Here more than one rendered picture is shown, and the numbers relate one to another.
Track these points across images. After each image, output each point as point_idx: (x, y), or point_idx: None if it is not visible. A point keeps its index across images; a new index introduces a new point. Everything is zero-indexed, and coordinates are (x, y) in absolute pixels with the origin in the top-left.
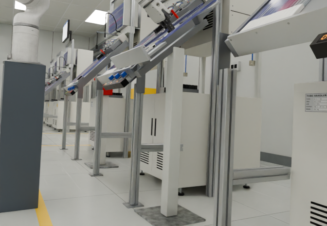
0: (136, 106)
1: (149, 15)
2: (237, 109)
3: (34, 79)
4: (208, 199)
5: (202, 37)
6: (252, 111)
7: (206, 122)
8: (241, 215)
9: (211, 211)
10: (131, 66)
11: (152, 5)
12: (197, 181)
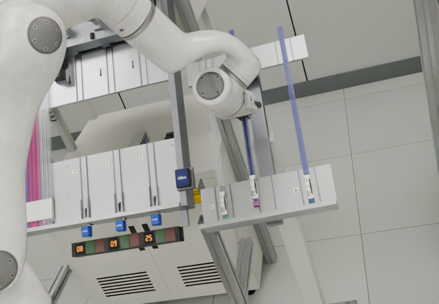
0: (224, 252)
1: (222, 117)
2: (236, 127)
3: None
4: (282, 266)
5: None
6: None
7: (236, 180)
8: (353, 258)
9: (326, 281)
10: (149, 195)
11: (247, 106)
12: (260, 257)
